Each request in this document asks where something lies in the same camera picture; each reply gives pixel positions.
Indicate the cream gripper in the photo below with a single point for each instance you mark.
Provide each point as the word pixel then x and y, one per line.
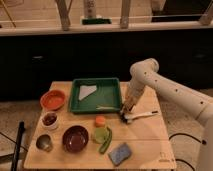
pixel 130 101

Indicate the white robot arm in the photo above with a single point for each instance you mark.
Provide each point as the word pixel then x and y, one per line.
pixel 200 106

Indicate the purple bowl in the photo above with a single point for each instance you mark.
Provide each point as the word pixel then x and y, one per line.
pixel 75 139

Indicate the orange bowl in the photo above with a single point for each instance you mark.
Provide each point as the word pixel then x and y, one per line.
pixel 52 100

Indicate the small white bowl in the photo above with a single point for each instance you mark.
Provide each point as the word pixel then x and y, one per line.
pixel 50 121

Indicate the green plastic tray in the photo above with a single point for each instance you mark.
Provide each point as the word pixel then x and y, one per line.
pixel 106 99

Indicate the light green cup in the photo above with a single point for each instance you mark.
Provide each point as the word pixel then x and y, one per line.
pixel 100 135

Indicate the blue sponge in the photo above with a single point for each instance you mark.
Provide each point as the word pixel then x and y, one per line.
pixel 120 154

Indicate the metal cup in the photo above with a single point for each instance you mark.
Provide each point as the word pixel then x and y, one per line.
pixel 44 143

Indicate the black pole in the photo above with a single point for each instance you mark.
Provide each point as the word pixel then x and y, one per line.
pixel 18 141

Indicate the white handled brush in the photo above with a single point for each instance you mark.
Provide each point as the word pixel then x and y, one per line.
pixel 129 118

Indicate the green base of post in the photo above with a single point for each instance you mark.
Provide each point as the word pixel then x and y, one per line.
pixel 96 21

